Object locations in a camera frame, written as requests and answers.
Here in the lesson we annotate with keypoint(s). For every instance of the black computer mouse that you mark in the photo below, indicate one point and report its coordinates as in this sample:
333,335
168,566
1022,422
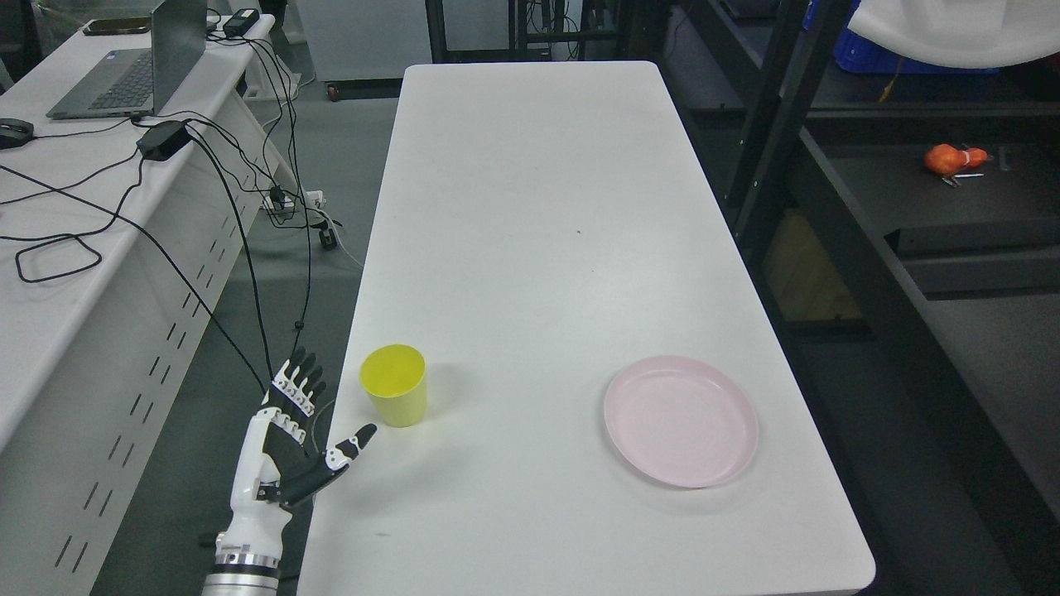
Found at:
15,133

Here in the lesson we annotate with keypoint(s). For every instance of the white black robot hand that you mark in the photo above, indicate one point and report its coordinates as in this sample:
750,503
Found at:
275,473

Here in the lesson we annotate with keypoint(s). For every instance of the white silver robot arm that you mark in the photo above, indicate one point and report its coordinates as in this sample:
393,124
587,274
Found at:
239,571

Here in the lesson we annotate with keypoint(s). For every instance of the black power adapter brick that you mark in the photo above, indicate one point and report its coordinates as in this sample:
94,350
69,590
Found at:
162,141

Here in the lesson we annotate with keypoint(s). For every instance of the orange toy on shelf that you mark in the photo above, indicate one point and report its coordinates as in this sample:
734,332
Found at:
945,160

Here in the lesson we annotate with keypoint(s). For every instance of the pink plastic plate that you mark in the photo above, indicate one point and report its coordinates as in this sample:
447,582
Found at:
681,422

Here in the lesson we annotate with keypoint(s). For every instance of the white power strip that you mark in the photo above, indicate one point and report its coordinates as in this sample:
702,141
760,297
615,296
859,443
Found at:
281,202

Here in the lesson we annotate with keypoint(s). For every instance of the black smartphone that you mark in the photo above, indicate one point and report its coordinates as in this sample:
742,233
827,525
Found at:
117,26

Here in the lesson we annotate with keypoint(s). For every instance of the yellow plastic cup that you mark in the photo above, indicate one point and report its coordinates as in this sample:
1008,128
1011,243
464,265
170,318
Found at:
394,378

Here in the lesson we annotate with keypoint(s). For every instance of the blue plastic crate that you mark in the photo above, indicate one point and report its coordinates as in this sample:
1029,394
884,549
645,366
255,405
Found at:
857,54

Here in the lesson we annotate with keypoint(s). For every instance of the white side desk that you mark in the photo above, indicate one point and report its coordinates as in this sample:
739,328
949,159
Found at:
110,267

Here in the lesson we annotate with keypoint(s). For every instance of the black metal shelf rack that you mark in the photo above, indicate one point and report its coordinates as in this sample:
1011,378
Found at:
920,312

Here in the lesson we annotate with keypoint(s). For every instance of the white cloth bag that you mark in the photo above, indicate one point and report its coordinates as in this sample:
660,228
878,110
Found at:
961,34

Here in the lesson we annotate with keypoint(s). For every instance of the black charger on desk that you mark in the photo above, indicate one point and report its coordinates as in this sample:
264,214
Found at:
239,24

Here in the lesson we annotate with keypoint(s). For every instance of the grey open laptop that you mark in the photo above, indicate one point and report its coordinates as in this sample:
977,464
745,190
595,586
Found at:
139,82

